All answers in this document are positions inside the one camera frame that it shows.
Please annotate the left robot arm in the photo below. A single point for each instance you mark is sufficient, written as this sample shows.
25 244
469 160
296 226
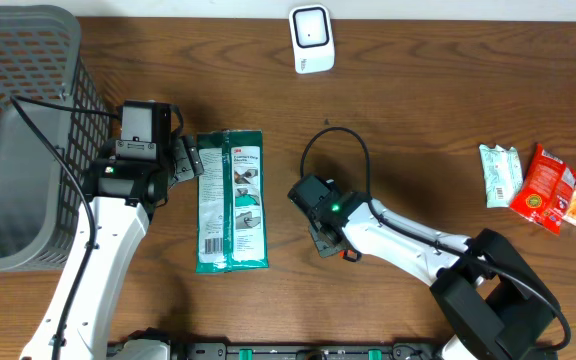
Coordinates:
77 322

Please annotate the slim red stick packet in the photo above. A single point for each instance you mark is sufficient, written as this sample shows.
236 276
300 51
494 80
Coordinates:
351 256

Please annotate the green white packet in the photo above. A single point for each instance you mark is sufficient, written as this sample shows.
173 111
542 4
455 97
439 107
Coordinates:
231 214

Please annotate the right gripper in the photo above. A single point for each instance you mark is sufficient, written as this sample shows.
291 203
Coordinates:
322 248

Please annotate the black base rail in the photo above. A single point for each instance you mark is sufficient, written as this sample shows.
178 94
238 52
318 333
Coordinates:
147 349

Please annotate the white barcode scanner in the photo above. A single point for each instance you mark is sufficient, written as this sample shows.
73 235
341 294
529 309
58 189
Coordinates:
312 39

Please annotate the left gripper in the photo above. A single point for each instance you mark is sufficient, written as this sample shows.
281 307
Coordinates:
186 159

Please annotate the teal wet wipes packet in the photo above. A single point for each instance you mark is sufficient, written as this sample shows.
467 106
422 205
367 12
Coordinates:
502 173

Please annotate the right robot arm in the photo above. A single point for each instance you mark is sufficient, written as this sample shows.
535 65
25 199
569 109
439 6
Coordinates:
495 303

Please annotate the large red snack bag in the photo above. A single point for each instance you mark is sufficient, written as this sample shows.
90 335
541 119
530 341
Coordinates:
546 192

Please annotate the grey plastic mesh basket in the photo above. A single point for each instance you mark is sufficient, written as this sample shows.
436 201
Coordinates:
47 97

